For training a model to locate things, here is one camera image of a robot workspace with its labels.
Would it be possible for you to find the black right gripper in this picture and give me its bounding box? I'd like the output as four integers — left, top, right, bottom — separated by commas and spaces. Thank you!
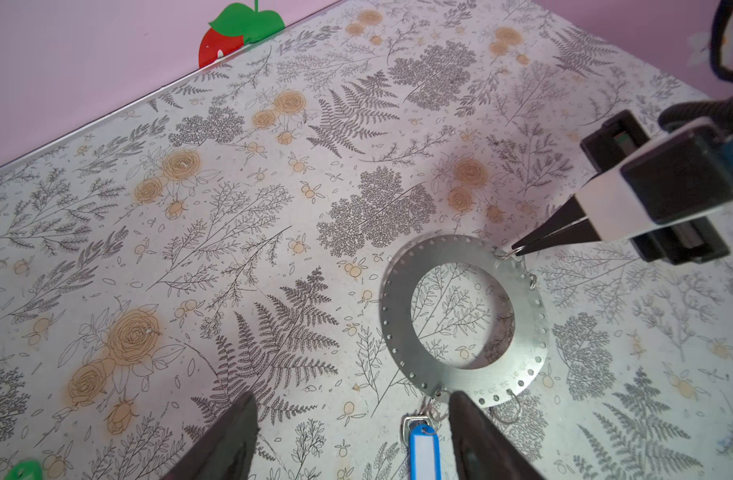
512, 110, 730, 265

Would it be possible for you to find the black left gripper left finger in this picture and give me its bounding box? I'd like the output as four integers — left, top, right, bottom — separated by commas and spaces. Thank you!
162, 392, 260, 480

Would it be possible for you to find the blue plastic key tag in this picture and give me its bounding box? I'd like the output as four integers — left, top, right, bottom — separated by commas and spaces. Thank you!
402, 415, 442, 480

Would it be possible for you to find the green plastic key tag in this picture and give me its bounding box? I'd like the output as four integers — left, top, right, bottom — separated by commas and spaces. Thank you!
4, 460, 44, 480

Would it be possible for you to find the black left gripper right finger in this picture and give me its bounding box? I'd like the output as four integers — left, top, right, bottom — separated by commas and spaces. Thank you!
449, 391, 544, 480

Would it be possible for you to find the silver split keyring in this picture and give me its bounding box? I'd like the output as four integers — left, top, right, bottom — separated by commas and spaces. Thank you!
493, 247, 538, 291

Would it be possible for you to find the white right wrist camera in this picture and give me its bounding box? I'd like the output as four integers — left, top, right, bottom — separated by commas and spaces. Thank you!
575, 117, 733, 242

